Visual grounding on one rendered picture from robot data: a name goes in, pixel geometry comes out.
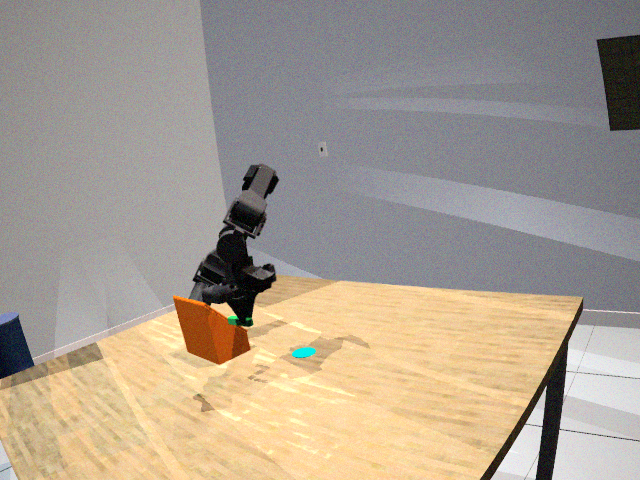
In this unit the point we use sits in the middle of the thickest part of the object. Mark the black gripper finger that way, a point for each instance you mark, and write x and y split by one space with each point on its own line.
237 306
249 302

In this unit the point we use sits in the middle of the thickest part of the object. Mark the cyan circle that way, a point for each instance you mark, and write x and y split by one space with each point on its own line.
304 352

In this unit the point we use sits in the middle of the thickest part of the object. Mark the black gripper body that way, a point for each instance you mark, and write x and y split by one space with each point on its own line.
219 294

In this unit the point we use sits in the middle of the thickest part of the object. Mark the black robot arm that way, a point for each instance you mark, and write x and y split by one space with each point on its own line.
246 212

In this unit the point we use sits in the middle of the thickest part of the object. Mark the green rectangular post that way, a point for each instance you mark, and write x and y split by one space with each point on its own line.
233 320

